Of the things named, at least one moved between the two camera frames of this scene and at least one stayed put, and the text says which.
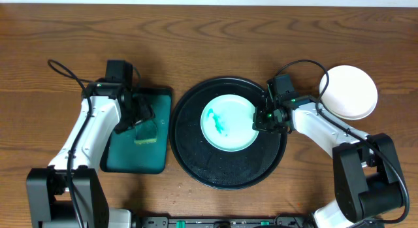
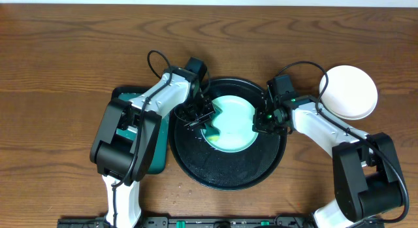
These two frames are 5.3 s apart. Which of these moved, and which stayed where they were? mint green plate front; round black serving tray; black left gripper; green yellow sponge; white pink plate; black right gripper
Moved: green yellow sponge; black left gripper
Stayed: round black serving tray; mint green plate front; black right gripper; white pink plate
